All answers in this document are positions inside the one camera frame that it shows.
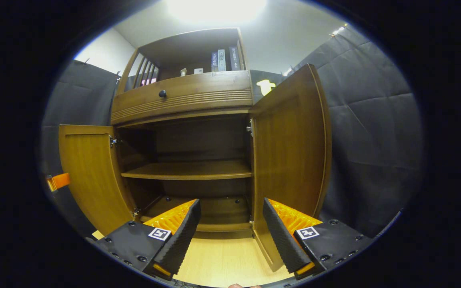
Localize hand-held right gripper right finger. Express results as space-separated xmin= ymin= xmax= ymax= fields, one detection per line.
xmin=263 ymin=197 xmax=375 ymax=280

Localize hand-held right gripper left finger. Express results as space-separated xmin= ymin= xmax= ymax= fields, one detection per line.
xmin=94 ymin=199 xmax=202 ymax=280

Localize wooden shoe cabinet door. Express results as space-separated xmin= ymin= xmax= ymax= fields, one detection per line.
xmin=251 ymin=63 xmax=332 ymax=272
xmin=58 ymin=125 xmax=139 ymax=236

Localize wooden inner shelf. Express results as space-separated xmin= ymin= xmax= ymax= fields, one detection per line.
xmin=121 ymin=160 xmax=253 ymax=180

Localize black backdrop cloth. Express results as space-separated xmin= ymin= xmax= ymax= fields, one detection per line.
xmin=40 ymin=26 xmax=423 ymax=238

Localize ceiling light panel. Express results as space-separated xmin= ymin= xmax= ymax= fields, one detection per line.
xmin=166 ymin=0 xmax=267 ymax=24

